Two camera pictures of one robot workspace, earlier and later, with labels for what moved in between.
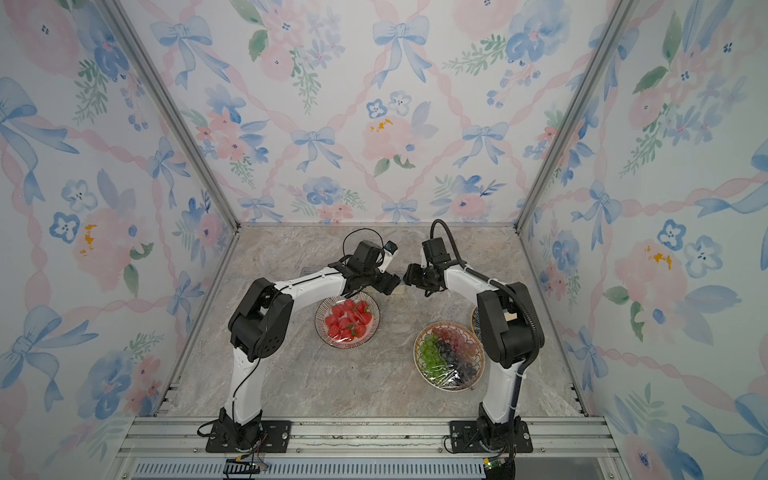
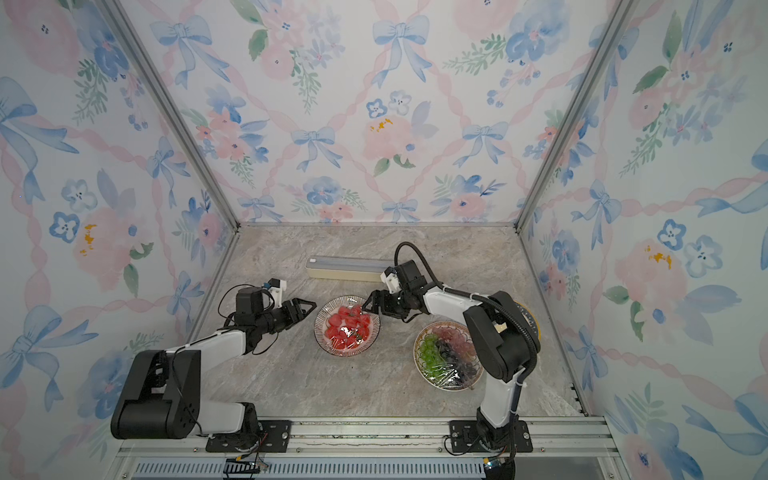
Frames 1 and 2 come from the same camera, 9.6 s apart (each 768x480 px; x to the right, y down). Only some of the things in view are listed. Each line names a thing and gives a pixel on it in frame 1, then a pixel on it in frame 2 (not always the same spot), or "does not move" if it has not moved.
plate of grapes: [449, 356] does not move
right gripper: [411, 276] → [386, 300]
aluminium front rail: [175, 448] does not move
